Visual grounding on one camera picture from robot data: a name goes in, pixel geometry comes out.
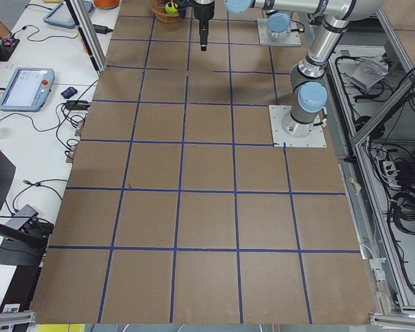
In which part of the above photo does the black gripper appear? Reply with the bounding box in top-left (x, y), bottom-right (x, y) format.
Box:
top-left (199, 21), bottom-right (209, 51)

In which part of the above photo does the green apple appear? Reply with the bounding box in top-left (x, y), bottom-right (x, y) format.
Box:
top-left (165, 1), bottom-right (178, 15)

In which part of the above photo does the woven wicker basket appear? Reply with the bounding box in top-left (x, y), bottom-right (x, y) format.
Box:
top-left (150, 0), bottom-right (186, 24)

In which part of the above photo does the orange bucket grey lid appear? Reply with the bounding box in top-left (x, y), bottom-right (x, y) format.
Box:
top-left (93, 0), bottom-right (120, 10)

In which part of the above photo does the black power adapter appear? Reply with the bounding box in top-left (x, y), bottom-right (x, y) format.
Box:
top-left (93, 24), bottom-right (113, 35)

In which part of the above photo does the blue teach pendant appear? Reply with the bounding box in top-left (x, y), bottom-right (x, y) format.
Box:
top-left (43, 1), bottom-right (94, 28)
top-left (0, 67), bottom-right (55, 112)

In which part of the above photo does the dark blue small pouch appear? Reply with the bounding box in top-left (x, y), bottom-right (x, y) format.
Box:
top-left (61, 86), bottom-right (77, 99)

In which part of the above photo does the grey usb hub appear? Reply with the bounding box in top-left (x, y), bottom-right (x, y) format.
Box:
top-left (6, 204), bottom-right (38, 230)

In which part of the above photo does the black monitor stand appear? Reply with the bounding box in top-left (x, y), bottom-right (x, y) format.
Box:
top-left (0, 151), bottom-right (53, 266)

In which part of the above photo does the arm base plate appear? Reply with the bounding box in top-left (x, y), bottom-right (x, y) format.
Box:
top-left (257, 15), bottom-right (301, 47)
top-left (268, 105), bottom-right (327, 148)

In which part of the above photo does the aluminium frame post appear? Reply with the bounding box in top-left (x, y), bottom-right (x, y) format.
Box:
top-left (65, 0), bottom-right (107, 73)

